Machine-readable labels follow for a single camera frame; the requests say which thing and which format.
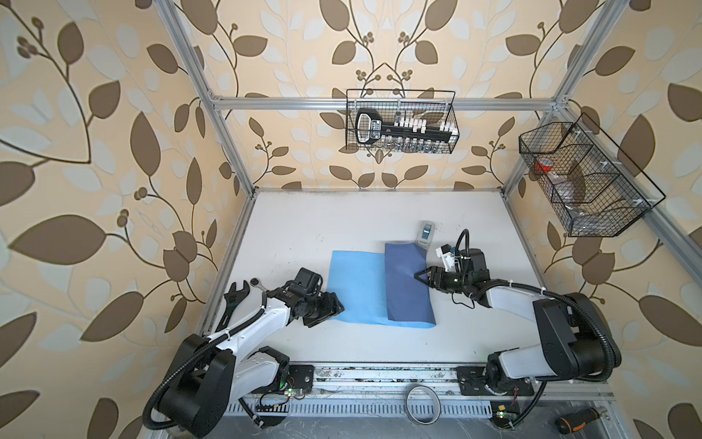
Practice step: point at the blue wrapping paper sheet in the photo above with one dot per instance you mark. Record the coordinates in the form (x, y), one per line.
(380, 289)

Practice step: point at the back wall wire basket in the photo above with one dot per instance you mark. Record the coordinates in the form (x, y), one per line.
(431, 105)

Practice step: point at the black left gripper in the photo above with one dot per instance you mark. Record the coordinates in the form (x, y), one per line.
(331, 308)

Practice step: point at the black tool set in basket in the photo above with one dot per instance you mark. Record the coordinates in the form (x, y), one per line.
(369, 128)

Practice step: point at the right wall wire basket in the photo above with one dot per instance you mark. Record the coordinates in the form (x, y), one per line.
(596, 188)

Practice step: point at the orange black screwdriver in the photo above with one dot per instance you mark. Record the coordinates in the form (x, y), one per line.
(574, 422)

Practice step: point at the wall wire basket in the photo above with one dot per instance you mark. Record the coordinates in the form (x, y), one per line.
(596, 188)
(431, 105)

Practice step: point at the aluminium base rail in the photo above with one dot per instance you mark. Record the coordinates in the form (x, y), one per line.
(446, 379)

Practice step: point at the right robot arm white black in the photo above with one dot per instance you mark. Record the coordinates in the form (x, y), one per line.
(575, 342)

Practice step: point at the black adjustable wrench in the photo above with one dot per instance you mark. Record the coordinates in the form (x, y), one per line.
(230, 301)

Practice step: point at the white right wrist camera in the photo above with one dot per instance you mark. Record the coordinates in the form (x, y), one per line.
(447, 256)

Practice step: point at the grey tape dispenser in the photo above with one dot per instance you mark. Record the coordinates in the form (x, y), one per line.
(425, 234)

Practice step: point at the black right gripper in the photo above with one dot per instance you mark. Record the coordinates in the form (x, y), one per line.
(430, 278)

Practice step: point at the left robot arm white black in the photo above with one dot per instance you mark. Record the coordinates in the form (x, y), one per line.
(210, 372)

